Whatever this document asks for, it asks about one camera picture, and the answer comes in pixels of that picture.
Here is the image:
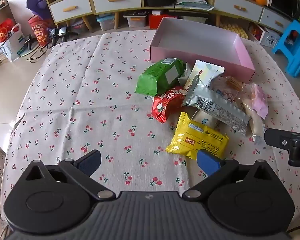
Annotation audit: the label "pink snack packet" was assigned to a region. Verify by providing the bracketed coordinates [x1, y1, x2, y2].
[250, 83, 269, 120]

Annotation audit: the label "pale shiny snack packet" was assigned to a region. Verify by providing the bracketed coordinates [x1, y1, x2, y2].
[184, 60, 225, 90]

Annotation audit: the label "black camera devices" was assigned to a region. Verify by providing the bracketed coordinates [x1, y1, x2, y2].
[48, 26, 78, 48]

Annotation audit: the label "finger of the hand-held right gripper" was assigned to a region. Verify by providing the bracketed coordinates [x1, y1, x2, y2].
[263, 128, 300, 168]

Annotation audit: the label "yellow egg tray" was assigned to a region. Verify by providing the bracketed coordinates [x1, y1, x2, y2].
[220, 21, 248, 39]

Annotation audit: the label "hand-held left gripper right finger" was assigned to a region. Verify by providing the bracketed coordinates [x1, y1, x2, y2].
[182, 149, 276, 201]

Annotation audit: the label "blue lid storage bin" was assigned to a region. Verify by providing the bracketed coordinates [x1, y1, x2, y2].
[96, 14, 115, 32]

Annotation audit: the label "clear storage bin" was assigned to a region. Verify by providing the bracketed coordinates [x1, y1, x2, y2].
[182, 15, 209, 25]
[124, 11, 149, 28]

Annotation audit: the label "thin black floor cable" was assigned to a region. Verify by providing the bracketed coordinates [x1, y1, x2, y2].
[26, 46, 53, 63]

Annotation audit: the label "clear wafer biscuit packet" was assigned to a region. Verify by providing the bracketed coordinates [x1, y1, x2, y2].
[211, 76, 246, 103]

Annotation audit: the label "pink cardboard box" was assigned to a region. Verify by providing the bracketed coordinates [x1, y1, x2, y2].
[150, 17, 256, 83]

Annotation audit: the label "long wooden cabinet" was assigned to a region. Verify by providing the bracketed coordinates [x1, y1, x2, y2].
[40, 0, 294, 34]

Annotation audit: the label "green snack packet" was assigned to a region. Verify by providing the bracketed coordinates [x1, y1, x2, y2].
[136, 58, 187, 97]

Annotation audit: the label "cherry print tablecloth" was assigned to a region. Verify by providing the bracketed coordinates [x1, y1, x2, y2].
[0, 29, 300, 240]

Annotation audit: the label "red cartoon gift bag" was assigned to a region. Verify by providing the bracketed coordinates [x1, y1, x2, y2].
[28, 15, 52, 47]

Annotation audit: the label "red box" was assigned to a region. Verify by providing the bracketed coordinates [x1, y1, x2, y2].
[149, 14, 179, 29]

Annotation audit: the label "silver snack packet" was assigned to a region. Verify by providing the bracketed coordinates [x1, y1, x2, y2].
[182, 74, 250, 136]

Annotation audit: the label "yellow snack packet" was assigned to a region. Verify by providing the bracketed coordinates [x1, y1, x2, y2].
[166, 112, 229, 161]

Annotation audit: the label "purple round object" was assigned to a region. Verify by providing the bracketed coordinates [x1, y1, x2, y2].
[26, 0, 52, 20]

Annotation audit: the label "red snack packet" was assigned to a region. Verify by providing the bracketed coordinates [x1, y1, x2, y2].
[151, 86, 189, 124]

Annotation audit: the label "long white snack packet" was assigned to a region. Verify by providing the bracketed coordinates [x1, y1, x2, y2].
[240, 96, 267, 146]

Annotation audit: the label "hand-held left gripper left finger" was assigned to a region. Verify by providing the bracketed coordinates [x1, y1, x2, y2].
[23, 149, 115, 201]

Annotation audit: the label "white printed box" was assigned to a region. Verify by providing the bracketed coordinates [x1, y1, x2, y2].
[248, 21, 281, 48]

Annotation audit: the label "white shopping bag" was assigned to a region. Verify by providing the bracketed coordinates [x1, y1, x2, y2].
[0, 24, 26, 63]

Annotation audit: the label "blue plastic stool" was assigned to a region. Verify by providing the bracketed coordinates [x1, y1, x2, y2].
[272, 20, 300, 80]

